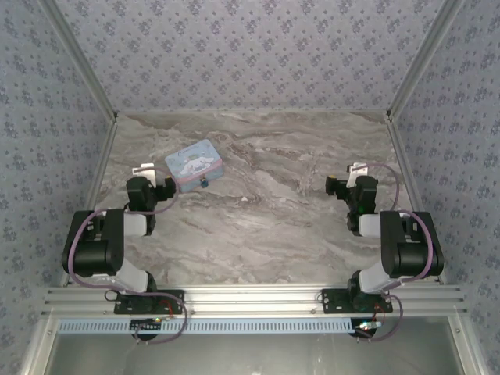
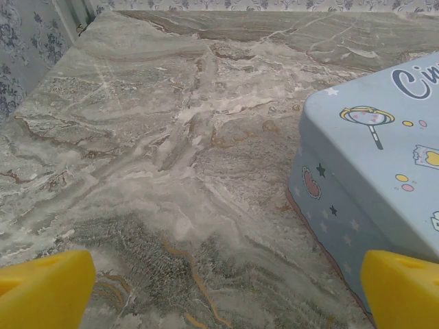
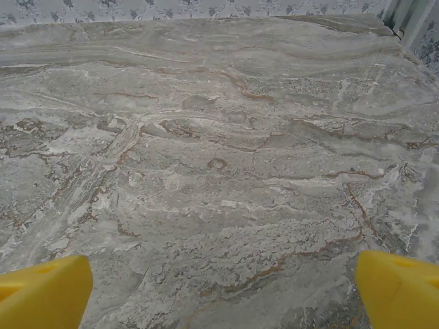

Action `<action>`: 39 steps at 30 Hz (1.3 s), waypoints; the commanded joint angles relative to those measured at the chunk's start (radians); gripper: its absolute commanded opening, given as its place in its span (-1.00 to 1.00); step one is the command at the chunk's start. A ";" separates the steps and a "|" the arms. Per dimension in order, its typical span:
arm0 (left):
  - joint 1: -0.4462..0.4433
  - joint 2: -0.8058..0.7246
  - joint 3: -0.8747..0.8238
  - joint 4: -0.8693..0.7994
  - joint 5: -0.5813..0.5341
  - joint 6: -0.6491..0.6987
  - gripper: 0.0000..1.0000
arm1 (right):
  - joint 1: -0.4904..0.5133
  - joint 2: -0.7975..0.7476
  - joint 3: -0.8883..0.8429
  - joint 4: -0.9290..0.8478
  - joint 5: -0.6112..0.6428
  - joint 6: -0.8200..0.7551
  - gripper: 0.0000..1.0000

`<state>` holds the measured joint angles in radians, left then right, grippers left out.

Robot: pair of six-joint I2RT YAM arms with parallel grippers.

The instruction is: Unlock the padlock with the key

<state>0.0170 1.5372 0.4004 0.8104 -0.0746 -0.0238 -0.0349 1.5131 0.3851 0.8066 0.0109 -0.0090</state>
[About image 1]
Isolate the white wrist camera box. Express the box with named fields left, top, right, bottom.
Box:
left=346, top=162, right=370, bottom=187
left=131, top=162, right=157, bottom=188

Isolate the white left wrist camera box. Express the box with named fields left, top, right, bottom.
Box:
left=131, top=162, right=157, bottom=188

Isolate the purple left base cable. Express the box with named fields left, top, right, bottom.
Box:
left=132, top=299, right=189, bottom=345

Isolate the small right circuit board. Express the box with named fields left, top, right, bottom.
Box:
left=352, top=319, right=383, bottom=337

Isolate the aluminium frame post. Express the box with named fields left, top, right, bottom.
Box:
left=385, top=0, right=466, bottom=122
left=37, top=0, right=119, bottom=123

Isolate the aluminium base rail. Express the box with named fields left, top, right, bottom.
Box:
left=40, top=284, right=469, bottom=318

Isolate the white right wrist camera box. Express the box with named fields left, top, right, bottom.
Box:
left=346, top=162, right=370, bottom=187

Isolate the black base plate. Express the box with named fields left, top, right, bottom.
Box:
left=320, top=288, right=394, bottom=315
left=113, top=289, right=186, bottom=315

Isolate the small circuit board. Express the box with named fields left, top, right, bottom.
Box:
left=130, top=317, right=164, bottom=334
left=352, top=319, right=383, bottom=337

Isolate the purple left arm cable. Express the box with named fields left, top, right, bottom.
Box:
left=66, top=165, right=181, bottom=292

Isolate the aluminium table side rail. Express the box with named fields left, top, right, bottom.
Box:
left=384, top=112, right=447, bottom=285
left=59, top=116, right=118, bottom=288

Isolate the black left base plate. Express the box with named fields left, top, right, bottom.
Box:
left=113, top=289, right=186, bottom=315

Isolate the small left circuit board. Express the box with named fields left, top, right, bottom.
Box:
left=130, top=317, right=164, bottom=334

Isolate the white slotted cable duct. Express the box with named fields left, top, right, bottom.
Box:
left=56, top=316, right=388, bottom=336

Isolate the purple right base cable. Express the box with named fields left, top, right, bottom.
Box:
left=357, top=293, right=404, bottom=343

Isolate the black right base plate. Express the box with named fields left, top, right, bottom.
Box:
left=320, top=288, right=394, bottom=315

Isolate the blue cartoon tin box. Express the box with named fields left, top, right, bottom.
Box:
left=164, top=138, right=224, bottom=194

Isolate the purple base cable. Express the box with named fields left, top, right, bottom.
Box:
left=357, top=293, right=404, bottom=343
left=132, top=299, right=189, bottom=345

